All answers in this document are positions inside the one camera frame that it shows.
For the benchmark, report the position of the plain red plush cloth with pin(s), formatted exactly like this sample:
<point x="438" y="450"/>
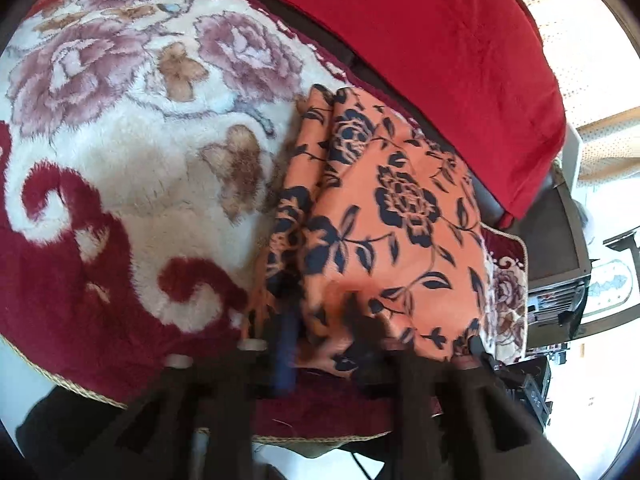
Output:
<point x="400" y="35"/>

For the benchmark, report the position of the orange black floral cloth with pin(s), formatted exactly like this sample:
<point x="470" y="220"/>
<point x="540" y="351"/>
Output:
<point x="400" y="210"/>

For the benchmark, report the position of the person's dark clothing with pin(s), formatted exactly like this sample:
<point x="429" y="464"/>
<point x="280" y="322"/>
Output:
<point x="60" y="425"/>

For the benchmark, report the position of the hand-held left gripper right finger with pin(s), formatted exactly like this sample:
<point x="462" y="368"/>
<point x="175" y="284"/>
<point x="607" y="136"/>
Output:
<point x="370" y="345"/>

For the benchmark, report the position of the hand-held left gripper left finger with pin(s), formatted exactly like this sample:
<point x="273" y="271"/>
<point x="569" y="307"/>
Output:
<point x="285" y="355"/>

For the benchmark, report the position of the beige dotted curtain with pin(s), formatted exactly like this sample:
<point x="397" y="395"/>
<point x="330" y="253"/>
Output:
<point x="575" y="60"/>

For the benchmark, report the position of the pale patterned rug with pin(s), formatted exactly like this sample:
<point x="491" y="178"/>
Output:
<point x="612" y="285"/>

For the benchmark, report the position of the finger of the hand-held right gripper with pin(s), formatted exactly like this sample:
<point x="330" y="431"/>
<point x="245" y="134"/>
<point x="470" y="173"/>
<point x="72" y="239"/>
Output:
<point x="481" y="349"/>

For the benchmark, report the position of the red white floral blanket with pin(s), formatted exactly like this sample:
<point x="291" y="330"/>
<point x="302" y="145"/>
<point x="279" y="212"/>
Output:
<point x="125" y="160"/>

